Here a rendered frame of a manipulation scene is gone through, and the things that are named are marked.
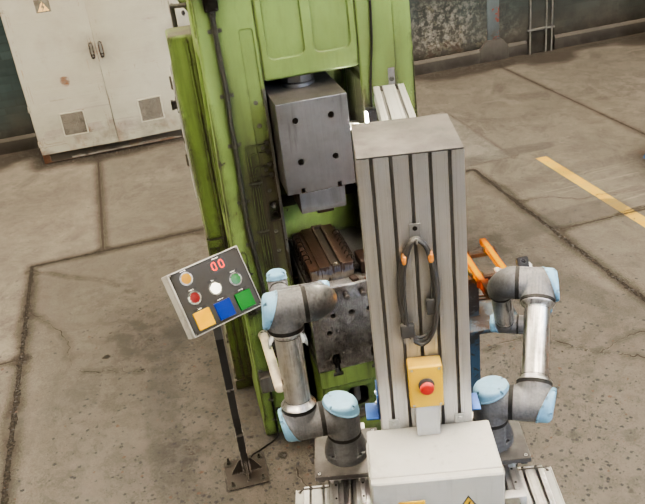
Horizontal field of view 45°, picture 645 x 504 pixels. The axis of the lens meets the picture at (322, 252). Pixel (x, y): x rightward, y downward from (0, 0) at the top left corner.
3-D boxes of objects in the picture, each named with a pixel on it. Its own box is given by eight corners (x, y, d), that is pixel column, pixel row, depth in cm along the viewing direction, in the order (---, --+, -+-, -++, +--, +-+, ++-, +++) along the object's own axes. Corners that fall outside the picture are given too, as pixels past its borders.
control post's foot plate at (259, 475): (272, 482, 372) (269, 468, 368) (226, 494, 369) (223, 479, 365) (264, 452, 391) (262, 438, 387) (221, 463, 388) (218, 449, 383)
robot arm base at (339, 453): (370, 464, 260) (367, 442, 256) (325, 469, 261) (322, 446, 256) (367, 434, 274) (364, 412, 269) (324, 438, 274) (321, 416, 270)
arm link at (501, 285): (481, 289, 268) (489, 339, 310) (514, 290, 265) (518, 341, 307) (483, 259, 273) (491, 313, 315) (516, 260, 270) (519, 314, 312)
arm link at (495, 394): (474, 402, 267) (473, 370, 261) (514, 405, 264) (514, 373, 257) (470, 425, 257) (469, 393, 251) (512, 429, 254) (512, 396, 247)
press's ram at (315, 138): (374, 179, 335) (366, 88, 317) (287, 196, 329) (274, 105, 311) (349, 148, 372) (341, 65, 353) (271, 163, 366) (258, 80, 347)
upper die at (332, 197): (346, 205, 338) (344, 185, 333) (302, 214, 335) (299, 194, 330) (324, 171, 374) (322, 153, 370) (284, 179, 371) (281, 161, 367)
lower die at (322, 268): (354, 275, 354) (352, 259, 350) (311, 284, 351) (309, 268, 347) (332, 237, 391) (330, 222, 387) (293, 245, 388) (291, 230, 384)
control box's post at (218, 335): (251, 474, 379) (212, 284, 328) (244, 476, 378) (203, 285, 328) (250, 469, 382) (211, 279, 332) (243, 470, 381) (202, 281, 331)
